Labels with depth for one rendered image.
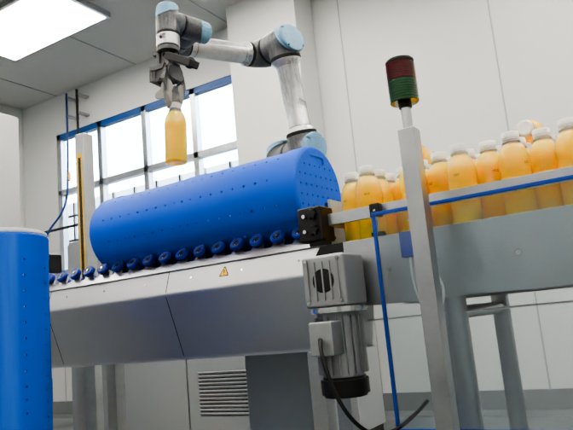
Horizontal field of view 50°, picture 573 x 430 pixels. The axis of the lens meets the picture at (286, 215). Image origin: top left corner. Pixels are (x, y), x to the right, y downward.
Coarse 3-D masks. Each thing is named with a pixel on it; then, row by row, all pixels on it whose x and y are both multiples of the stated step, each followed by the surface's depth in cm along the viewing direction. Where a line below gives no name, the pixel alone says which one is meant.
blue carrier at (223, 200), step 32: (256, 160) 192; (288, 160) 180; (320, 160) 191; (160, 192) 207; (192, 192) 197; (224, 192) 189; (256, 192) 182; (288, 192) 176; (320, 192) 187; (96, 224) 219; (128, 224) 210; (160, 224) 202; (192, 224) 195; (224, 224) 189; (256, 224) 184; (288, 224) 180; (96, 256) 221; (128, 256) 214; (192, 256) 205
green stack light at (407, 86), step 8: (392, 80) 134; (400, 80) 133; (408, 80) 133; (416, 80) 135; (392, 88) 134; (400, 88) 133; (408, 88) 133; (416, 88) 134; (392, 96) 134; (400, 96) 133; (408, 96) 132; (416, 96) 133; (392, 104) 136
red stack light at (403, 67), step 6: (396, 60) 134; (402, 60) 134; (408, 60) 134; (390, 66) 135; (396, 66) 134; (402, 66) 134; (408, 66) 134; (414, 66) 136; (390, 72) 135; (396, 72) 134; (402, 72) 133; (408, 72) 134; (414, 72) 135; (390, 78) 135
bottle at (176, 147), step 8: (168, 112) 194; (176, 112) 192; (168, 120) 191; (176, 120) 191; (184, 120) 193; (168, 128) 191; (176, 128) 190; (184, 128) 192; (168, 136) 190; (176, 136) 190; (184, 136) 192; (168, 144) 190; (176, 144) 190; (184, 144) 191; (168, 152) 190; (176, 152) 189; (184, 152) 191; (168, 160) 189; (176, 160) 189; (184, 160) 190
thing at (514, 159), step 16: (560, 128) 136; (512, 144) 140; (544, 144) 139; (560, 144) 134; (432, 160) 155; (464, 160) 145; (480, 160) 147; (496, 160) 145; (512, 160) 139; (528, 160) 139; (544, 160) 138; (560, 160) 134; (432, 176) 152; (448, 176) 148; (464, 176) 144; (480, 176) 146; (496, 176) 144; (512, 176) 138; (432, 192) 152
